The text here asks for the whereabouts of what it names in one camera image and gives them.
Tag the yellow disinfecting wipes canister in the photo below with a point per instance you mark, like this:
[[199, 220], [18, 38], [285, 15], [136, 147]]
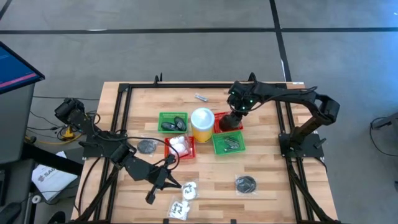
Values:
[[202, 119]]

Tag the green plastic mesh basket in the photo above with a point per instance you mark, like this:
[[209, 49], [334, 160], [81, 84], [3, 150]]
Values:
[[164, 116], [217, 149]]

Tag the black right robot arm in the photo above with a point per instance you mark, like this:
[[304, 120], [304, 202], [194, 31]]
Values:
[[295, 95]]

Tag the black aluminium table frame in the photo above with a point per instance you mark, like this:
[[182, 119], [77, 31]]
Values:
[[186, 85]]

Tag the person's shoe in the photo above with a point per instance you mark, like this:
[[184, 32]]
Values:
[[57, 217]]

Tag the red plastic mesh basket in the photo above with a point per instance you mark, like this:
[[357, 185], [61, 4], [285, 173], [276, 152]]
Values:
[[240, 124], [168, 155]]

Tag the black computer mouse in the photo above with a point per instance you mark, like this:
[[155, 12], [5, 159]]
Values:
[[9, 213]]

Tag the gray chair base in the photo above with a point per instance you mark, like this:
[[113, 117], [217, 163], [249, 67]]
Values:
[[385, 122]]

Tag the silver metal nail clipper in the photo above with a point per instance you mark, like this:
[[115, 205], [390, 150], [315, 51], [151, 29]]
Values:
[[201, 97], [237, 145], [230, 149], [231, 142]]

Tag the monitor with blue screen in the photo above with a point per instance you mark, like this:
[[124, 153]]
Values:
[[15, 71]]

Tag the clear bag of white cotton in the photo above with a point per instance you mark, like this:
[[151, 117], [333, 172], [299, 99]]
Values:
[[179, 151], [175, 141]]

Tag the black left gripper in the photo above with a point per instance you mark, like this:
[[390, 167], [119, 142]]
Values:
[[160, 179]]

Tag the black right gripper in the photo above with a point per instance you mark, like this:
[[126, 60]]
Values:
[[237, 115]]

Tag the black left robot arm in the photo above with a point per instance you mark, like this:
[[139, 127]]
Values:
[[102, 146]]

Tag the cotton pack bag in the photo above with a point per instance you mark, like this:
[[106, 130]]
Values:
[[179, 210], [190, 190]]

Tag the black desk crossbar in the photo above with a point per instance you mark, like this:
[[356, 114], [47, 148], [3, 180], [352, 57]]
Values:
[[62, 165]]

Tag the white tape roll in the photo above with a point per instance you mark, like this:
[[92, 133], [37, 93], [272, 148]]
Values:
[[36, 199]]

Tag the white paper booklet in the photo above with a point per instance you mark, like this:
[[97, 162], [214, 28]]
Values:
[[53, 180]]

